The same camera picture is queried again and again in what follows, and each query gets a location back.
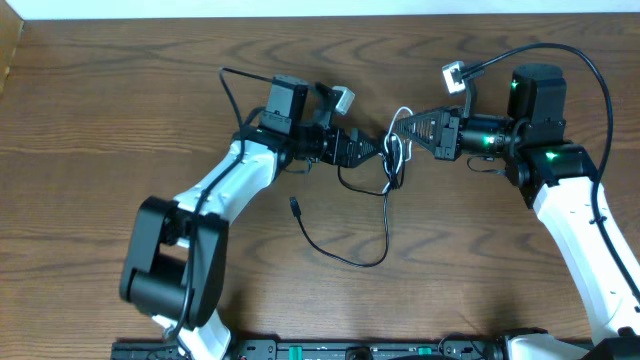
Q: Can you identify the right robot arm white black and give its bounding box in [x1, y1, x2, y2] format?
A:
[393, 62, 639, 359]

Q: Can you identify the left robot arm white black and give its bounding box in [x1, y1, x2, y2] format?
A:
[119, 75, 379, 359]

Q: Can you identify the black usb cable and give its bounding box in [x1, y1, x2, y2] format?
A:
[288, 130, 407, 269]

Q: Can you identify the white usb cable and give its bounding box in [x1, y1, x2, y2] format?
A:
[381, 105, 415, 195]

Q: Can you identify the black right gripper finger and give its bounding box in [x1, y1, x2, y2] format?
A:
[397, 129, 437, 155]
[394, 106, 443, 134]

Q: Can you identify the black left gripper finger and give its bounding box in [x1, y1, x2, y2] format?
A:
[350, 128, 380, 156]
[349, 149, 380, 168]

